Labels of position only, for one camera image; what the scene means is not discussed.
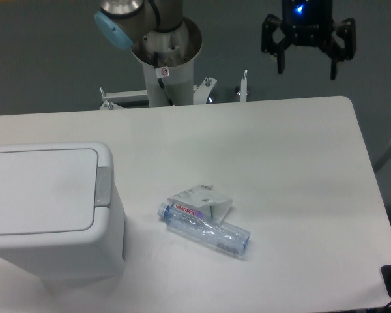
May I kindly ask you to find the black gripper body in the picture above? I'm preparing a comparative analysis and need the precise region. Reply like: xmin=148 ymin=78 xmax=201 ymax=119
xmin=281 ymin=0 xmax=334 ymax=46

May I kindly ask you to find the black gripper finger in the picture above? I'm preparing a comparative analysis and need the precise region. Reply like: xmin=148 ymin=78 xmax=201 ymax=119
xmin=326 ymin=18 xmax=356 ymax=80
xmin=261 ymin=14 xmax=293 ymax=74

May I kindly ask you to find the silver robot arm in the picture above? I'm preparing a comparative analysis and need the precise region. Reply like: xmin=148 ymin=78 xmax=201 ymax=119
xmin=94 ymin=1 xmax=356 ymax=109

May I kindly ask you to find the white trash can lid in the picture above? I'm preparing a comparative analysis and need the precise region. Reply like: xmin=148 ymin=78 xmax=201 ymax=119
xmin=0 ymin=149 xmax=98 ymax=235

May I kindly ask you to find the white trash can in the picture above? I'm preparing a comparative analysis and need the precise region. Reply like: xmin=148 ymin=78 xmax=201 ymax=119
xmin=0 ymin=142 xmax=126 ymax=280

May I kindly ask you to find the crumpled white carton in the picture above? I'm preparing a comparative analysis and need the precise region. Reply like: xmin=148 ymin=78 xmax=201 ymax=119
xmin=167 ymin=185 xmax=233 ymax=222

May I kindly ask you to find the clear plastic water bottle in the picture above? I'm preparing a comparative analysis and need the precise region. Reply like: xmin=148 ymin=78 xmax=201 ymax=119
xmin=157 ymin=203 xmax=251 ymax=256

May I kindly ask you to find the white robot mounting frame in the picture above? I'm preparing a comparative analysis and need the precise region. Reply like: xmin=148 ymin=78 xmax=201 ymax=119
xmin=98 ymin=69 xmax=250 ymax=111

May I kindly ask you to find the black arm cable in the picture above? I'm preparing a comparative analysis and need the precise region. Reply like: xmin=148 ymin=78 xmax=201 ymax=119
xmin=152 ymin=51 xmax=176 ymax=107

